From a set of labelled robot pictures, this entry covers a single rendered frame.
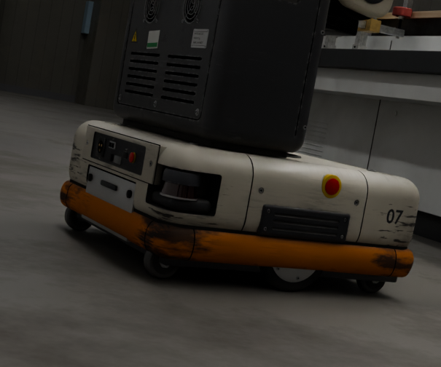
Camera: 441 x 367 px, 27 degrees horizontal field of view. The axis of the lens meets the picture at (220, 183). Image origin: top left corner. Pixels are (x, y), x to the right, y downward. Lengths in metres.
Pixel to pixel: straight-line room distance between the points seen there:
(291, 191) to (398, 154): 1.98
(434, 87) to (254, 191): 1.65
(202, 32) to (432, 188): 1.90
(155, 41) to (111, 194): 0.37
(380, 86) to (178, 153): 1.99
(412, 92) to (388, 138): 0.47
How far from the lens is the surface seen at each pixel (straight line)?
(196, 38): 1.96
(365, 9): 2.25
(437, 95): 3.40
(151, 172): 1.87
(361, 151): 4.11
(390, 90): 3.65
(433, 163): 3.69
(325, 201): 1.98
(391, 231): 2.11
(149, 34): 2.19
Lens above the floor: 0.37
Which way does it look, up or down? 5 degrees down
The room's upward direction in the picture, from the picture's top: 10 degrees clockwise
